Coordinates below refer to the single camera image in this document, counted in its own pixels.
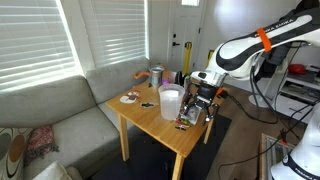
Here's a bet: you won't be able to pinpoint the light wooden table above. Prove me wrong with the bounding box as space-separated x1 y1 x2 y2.
104 69 231 180

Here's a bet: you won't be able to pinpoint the orange wrist cable strap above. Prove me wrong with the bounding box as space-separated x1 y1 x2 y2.
214 87 225 98

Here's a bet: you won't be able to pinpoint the white packet with green print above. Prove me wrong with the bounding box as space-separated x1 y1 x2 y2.
179 104 202 126

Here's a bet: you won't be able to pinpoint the white entrance door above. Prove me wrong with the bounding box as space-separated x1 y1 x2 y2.
167 0 207 73

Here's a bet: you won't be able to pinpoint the dark floor rug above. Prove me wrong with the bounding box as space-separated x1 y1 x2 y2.
88 113 233 180

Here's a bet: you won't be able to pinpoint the white shelf unit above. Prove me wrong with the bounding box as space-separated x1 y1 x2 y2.
269 64 320 126

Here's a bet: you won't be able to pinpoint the retro patterned cushion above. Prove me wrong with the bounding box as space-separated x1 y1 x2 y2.
0 127 34 180

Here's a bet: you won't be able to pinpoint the wide white window blinds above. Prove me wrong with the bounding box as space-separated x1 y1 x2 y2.
0 0 84 93

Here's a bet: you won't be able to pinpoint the small black sticker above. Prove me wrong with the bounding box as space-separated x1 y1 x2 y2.
139 101 156 109

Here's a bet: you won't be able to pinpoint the orange octopus plush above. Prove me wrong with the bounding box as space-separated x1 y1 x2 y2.
133 63 167 80

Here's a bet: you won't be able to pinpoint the black floor cable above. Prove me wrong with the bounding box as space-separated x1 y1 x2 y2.
216 106 320 180

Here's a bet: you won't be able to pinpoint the white stand with round base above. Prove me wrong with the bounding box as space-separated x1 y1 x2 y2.
248 71 278 109

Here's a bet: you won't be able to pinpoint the narrow white window blinds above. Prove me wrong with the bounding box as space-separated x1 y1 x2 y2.
78 0 149 69

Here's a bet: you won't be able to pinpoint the black oval case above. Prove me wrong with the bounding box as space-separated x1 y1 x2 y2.
174 70 192 86

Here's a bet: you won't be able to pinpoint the metal tumbler cup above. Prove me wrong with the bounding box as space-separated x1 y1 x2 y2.
148 65 165 88

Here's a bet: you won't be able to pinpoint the red object on shelf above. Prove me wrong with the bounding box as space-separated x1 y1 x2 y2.
287 63 308 76

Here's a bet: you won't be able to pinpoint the translucent plastic container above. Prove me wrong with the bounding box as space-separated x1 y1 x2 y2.
157 83 186 121

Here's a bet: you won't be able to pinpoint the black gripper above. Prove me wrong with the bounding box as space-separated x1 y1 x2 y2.
182 83 221 125

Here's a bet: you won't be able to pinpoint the red patterned cloth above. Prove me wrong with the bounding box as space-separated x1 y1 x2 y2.
23 125 60 167

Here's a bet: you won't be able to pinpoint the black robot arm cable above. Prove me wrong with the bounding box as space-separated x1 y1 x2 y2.
226 53 320 125

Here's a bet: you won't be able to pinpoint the orange forearm cable strap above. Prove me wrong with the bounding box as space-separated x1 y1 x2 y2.
255 27 273 53

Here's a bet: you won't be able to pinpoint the plain white cushion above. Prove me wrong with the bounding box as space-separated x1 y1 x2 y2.
32 161 83 180

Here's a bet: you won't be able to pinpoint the grey fabric sofa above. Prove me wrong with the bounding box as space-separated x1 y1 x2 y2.
0 57 153 180

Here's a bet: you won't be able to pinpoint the glass sided box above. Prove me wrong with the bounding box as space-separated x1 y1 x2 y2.
259 133 298 180

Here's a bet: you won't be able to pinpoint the small snack packet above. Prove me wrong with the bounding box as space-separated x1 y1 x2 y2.
174 114 193 132

